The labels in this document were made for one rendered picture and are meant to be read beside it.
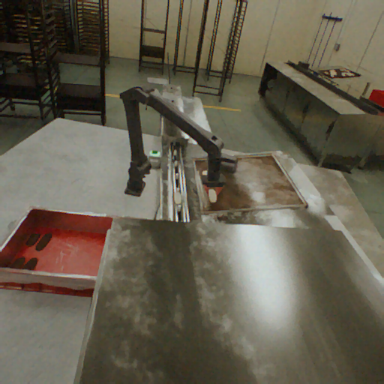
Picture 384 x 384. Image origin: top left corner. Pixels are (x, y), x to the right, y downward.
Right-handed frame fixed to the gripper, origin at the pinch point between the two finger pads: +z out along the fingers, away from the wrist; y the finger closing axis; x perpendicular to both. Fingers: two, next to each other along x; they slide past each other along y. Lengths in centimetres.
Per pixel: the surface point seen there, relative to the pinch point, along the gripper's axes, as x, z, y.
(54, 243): -25, 2, -65
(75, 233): -19, 3, -59
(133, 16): 718, -20, -114
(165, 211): -4.5, 5.3, -22.1
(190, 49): 721, 58, 29
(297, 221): -15.9, 4.5, 35.7
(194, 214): -0.6, 11.7, -8.3
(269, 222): -15.4, 4.8, 23.6
